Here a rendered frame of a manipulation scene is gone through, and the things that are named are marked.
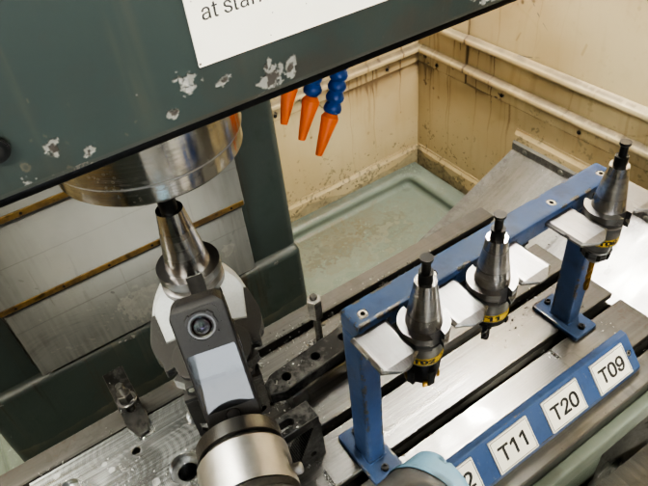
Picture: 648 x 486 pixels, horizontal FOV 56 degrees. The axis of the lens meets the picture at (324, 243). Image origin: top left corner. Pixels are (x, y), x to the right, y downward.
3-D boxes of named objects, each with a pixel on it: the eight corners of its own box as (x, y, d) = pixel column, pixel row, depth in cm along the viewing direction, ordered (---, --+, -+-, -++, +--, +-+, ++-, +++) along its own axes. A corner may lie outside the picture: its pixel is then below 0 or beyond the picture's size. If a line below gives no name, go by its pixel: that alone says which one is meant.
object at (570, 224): (614, 236, 81) (615, 231, 80) (587, 254, 79) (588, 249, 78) (571, 210, 85) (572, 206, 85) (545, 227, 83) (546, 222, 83)
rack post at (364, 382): (404, 467, 92) (402, 344, 72) (376, 487, 90) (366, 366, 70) (364, 420, 98) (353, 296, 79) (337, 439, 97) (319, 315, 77)
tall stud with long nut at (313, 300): (331, 344, 111) (324, 296, 102) (318, 352, 110) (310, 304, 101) (322, 335, 113) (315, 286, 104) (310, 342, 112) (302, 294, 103)
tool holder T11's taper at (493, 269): (497, 260, 77) (501, 220, 73) (518, 283, 74) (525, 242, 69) (467, 272, 76) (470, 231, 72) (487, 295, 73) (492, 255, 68)
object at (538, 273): (557, 273, 77) (558, 268, 76) (527, 292, 75) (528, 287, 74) (515, 244, 81) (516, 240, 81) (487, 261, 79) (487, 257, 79)
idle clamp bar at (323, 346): (395, 337, 111) (395, 313, 106) (281, 422, 100) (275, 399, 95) (376, 322, 114) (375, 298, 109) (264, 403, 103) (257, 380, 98)
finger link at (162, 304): (150, 324, 65) (184, 382, 59) (134, 286, 61) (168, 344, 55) (177, 310, 66) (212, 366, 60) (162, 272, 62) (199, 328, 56)
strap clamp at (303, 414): (326, 453, 95) (316, 398, 85) (253, 502, 90) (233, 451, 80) (314, 438, 97) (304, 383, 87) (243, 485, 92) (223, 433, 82)
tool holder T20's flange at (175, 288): (214, 251, 64) (208, 233, 63) (232, 286, 60) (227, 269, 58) (156, 272, 63) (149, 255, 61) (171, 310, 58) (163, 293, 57)
